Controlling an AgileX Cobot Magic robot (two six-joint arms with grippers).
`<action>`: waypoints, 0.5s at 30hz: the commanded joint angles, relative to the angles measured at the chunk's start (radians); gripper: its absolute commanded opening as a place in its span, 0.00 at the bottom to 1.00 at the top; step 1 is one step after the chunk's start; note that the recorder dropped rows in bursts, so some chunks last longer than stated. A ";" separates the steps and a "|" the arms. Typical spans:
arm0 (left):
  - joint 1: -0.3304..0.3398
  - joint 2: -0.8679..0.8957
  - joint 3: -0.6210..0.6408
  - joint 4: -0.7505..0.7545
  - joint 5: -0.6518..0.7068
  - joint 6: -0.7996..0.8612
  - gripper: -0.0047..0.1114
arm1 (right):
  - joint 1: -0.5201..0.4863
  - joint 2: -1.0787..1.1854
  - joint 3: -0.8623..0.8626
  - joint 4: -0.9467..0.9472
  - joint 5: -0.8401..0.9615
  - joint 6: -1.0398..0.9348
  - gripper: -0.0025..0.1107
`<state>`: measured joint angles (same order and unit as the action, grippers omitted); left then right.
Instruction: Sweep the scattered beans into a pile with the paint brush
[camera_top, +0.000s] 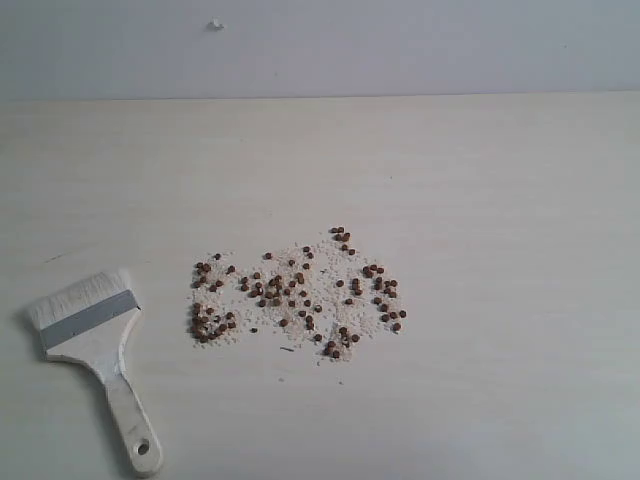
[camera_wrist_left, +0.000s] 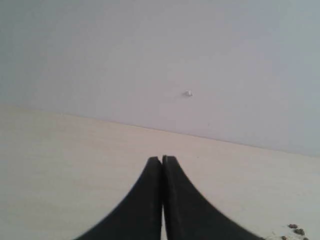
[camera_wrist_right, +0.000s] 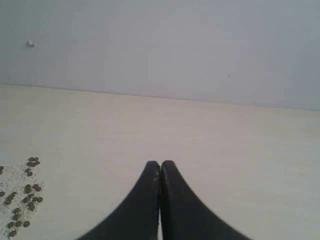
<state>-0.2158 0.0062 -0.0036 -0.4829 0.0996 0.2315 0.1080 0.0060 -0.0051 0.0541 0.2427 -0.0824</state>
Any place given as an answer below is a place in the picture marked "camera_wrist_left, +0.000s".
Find white wall anchor plug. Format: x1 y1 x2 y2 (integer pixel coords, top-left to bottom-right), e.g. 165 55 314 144
182 90 193 98

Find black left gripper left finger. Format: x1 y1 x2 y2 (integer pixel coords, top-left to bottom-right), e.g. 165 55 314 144
77 156 163 240

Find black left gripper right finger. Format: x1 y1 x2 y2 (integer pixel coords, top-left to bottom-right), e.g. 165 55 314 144
162 155 262 240

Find pile of beans and rice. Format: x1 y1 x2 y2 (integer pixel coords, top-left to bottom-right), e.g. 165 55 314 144
278 223 309 240

